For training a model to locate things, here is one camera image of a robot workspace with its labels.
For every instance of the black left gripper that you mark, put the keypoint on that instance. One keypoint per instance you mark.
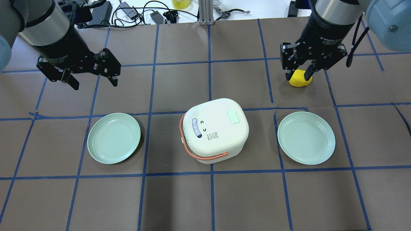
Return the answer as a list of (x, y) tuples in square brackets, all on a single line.
[(61, 45)]

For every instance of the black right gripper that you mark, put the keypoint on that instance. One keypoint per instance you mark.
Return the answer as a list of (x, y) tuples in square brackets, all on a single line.
[(326, 32)]

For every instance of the white rice cooker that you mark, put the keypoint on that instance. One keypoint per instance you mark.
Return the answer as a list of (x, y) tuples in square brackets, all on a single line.
[(214, 131)]

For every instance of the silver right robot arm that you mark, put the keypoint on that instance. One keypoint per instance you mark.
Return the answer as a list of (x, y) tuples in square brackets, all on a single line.
[(389, 20)]

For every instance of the yellow lemon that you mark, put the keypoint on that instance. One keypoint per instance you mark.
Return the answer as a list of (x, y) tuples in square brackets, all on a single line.
[(298, 80)]

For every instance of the green plate left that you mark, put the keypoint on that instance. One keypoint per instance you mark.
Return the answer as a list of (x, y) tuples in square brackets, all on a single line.
[(114, 138)]

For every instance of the green plate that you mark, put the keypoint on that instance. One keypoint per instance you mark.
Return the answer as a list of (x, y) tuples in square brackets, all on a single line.
[(114, 138), (306, 138)]

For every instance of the black laptop power adapter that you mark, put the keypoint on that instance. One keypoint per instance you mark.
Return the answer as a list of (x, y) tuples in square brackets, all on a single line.
[(128, 10)]

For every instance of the green plate right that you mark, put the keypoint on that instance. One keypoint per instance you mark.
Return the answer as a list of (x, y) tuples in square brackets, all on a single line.
[(306, 138)]

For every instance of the yellow tape roll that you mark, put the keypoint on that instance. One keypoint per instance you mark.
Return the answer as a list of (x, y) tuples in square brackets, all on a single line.
[(181, 4)]

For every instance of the aluminium frame post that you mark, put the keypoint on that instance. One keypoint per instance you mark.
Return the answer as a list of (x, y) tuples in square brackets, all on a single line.
[(205, 10)]

